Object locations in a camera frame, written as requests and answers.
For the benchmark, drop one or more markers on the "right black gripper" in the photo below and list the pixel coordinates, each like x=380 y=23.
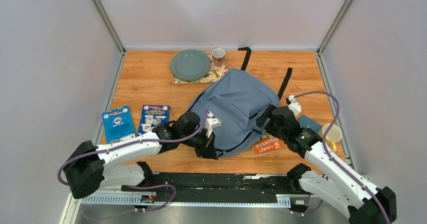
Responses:
x=269 y=127

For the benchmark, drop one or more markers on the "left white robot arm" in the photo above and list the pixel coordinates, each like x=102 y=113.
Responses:
x=92 y=167

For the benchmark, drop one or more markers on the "dark blue treehouse book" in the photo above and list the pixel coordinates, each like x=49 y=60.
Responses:
x=153 y=116

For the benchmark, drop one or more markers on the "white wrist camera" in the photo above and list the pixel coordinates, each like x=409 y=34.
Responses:
x=294 y=105
x=211 y=124

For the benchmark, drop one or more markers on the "light blue treehouse book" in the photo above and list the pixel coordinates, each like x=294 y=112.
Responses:
x=118 y=124

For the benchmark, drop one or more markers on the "orange treehouse book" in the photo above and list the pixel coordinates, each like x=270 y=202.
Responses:
x=267 y=144

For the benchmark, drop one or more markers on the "green ceramic plate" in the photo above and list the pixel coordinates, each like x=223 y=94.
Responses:
x=190 y=64

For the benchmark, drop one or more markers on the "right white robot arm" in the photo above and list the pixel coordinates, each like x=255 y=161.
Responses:
x=359 y=200

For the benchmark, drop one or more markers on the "floral placemat tray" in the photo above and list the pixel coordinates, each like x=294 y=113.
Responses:
x=213 y=75

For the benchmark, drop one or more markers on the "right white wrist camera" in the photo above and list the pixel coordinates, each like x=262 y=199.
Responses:
x=294 y=105

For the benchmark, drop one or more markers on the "blue-grey backpack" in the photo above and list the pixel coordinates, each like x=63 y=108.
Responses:
x=240 y=101

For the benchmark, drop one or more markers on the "pink patterned mug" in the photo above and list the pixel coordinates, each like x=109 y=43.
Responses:
x=218 y=57

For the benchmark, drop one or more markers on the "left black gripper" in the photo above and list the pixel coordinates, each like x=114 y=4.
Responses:
x=207 y=150

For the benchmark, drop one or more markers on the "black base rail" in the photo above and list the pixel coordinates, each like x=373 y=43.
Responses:
x=221 y=189

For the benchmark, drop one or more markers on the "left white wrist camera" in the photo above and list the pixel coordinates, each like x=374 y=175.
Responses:
x=211 y=124

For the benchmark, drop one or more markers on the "teal wallet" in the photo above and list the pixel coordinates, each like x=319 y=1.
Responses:
x=306 y=122

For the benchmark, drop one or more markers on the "yellow mug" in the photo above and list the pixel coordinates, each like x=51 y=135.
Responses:
x=333 y=136

